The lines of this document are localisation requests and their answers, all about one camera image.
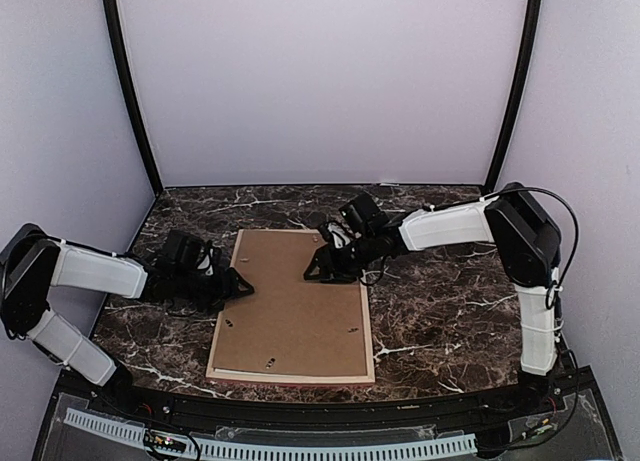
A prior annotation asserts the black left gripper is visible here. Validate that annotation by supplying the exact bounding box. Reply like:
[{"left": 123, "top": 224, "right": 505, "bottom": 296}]
[{"left": 175, "top": 266, "right": 254, "bottom": 315}]

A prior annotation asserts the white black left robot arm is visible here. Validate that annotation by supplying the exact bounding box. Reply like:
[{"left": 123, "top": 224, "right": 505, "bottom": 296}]
[{"left": 1, "top": 223, "right": 255, "bottom": 417}]

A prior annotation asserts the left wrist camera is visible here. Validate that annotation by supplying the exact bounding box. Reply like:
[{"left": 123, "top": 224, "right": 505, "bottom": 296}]
[{"left": 198, "top": 240, "right": 222, "bottom": 279}]

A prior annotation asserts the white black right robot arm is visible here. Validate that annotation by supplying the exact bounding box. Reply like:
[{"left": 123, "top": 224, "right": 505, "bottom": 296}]
[{"left": 303, "top": 183, "right": 561, "bottom": 415}]

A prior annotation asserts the brown cardboard backing board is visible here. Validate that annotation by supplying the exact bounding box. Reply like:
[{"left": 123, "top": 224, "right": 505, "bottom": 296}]
[{"left": 208, "top": 233, "right": 369, "bottom": 371}]

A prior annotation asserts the grey slotted cable duct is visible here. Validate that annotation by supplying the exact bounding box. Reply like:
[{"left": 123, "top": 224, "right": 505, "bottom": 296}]
[{"left": 63, "top": 408, "right": 477, "bottom": 460}]

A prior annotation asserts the black right corner post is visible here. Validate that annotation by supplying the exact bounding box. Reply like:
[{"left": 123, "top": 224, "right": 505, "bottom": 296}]
[{"left": 482, "top": 0, "right": 542, "bottom": 193}]

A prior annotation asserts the small circuit board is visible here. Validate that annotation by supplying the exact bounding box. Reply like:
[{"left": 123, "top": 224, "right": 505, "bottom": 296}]
[{"left": 143, "top": 430, "right": 187, "bottom": 453}]

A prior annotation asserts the light wooden picture frame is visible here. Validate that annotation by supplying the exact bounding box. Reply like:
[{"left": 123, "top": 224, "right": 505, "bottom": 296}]
[{"left": 205, "top": 228, "right": 376, "bottom": 385}]

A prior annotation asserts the black corner post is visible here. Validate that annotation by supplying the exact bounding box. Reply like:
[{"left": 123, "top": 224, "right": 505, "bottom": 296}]
[
  {"left": 482, "top": 0, "right": 542, "bottom": 193},
  {"left": 102, "top": 0, "right": 164, "bottom": 197}
]

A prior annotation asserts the black left corner post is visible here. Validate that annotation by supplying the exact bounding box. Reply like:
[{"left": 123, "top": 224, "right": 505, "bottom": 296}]
[{"left": 102, "top": 0, "right": 164, "bottom": 197}]

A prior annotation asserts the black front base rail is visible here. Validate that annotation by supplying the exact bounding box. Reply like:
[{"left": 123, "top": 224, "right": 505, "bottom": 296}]
[{"left": 31, "top": 360, "right": 623, "bottom": 460}]

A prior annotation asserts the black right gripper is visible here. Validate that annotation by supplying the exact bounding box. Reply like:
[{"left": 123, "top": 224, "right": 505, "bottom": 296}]
[{"left": 304, "top": 231, "right": 378, "bottom": 282}]

